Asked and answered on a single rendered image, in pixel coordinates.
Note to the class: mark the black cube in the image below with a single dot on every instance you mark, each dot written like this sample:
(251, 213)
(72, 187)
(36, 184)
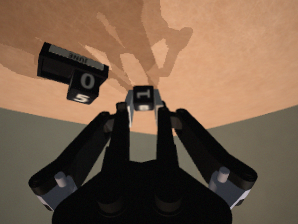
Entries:
(143, 98)
(83, 87)

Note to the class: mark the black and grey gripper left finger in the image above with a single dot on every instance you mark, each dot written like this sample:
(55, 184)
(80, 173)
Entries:
(67, 173)

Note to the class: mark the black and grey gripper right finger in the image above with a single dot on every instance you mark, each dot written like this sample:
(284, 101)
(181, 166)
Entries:
(227, 176)

